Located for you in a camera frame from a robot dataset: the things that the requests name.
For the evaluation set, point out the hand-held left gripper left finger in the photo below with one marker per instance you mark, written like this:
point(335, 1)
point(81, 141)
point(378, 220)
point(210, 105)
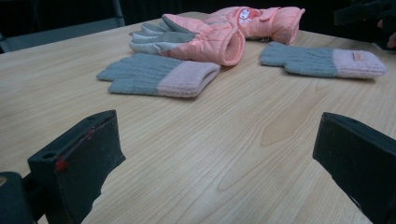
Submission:
point(81, 161)

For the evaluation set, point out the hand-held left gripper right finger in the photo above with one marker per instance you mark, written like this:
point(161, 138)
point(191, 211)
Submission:
point(361, 161)

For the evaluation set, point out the grey and pink knit glove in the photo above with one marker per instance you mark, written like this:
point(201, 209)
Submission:
point(305, 60)
point(149, 74)

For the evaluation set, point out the pink ski glove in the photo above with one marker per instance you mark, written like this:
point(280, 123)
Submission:
point(274, 25)
point(202, 43)

